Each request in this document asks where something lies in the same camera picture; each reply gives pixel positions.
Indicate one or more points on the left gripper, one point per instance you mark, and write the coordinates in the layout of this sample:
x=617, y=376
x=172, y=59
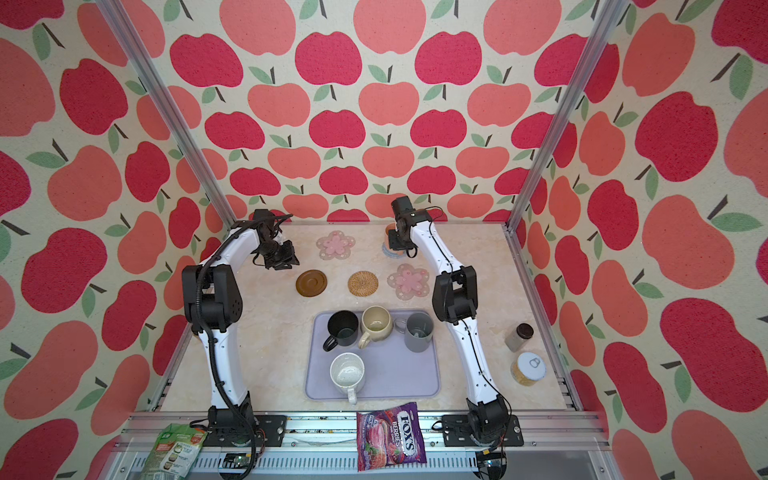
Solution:
x=289, y=258

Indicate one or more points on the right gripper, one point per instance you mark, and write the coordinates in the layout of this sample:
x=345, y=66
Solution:
x=392, y=242

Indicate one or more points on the pink flower coaster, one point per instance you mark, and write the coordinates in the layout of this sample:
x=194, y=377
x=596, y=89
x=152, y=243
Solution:
x=336, y=245
x=409, y=282

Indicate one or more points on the brown wooden round coaster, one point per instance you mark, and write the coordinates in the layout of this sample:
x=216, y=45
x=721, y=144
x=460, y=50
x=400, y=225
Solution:
x=311, y=283

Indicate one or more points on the woven rattan round coaster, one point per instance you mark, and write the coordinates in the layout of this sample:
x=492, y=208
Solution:
x=363, y=283

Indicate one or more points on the cream beige mug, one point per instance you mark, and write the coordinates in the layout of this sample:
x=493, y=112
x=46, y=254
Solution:
x=377, y=325

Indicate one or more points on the black mug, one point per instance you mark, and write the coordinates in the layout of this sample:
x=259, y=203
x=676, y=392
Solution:
x=342, y=328

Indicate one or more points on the grey woven round coaster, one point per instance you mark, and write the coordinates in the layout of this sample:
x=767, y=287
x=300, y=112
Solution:
x=395, y=254

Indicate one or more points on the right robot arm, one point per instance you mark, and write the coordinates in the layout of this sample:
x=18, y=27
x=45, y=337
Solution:
x=455, y=303

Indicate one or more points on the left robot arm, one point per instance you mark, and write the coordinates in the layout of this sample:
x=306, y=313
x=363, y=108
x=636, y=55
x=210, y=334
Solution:
x=213, y=305

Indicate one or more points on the grey mug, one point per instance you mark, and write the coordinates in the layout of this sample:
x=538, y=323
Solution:
x=417, y=330

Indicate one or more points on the lavender tray mat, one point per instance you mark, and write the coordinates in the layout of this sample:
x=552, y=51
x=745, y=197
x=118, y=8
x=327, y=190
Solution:
x=392, y=370

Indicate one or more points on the white mug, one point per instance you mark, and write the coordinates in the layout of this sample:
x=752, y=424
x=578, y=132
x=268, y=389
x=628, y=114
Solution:
x=347, y=372

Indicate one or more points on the grey jar dark lid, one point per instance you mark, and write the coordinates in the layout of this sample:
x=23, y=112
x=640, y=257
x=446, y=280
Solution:
x=519, y=336

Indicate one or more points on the yellow jar white lid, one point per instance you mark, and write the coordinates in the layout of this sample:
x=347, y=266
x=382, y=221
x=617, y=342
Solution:
x=528, y=368

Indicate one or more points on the purple Fox's candy bag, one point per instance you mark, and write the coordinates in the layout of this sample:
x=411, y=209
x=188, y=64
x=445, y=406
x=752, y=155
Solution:
x=389, y=437

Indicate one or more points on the green snack packet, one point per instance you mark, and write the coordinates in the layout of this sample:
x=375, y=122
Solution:
x=174, y=452

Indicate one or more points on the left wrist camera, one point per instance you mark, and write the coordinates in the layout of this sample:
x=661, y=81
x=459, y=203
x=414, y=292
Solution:
x=264, y=217

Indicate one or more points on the aluminium front rail frame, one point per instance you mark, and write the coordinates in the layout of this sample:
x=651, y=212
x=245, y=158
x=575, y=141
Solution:
x=544, y=444

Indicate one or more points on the left corner aluminium post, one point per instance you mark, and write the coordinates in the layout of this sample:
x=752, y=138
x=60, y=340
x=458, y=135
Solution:
x=130, y=41

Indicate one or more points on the corner aluminium post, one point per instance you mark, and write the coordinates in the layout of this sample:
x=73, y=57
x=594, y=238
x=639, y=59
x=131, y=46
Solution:
x=604, y=26
x=130, y=41

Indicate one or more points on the right corner aluminium post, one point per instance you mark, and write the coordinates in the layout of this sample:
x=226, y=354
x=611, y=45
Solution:
x=604, y=26

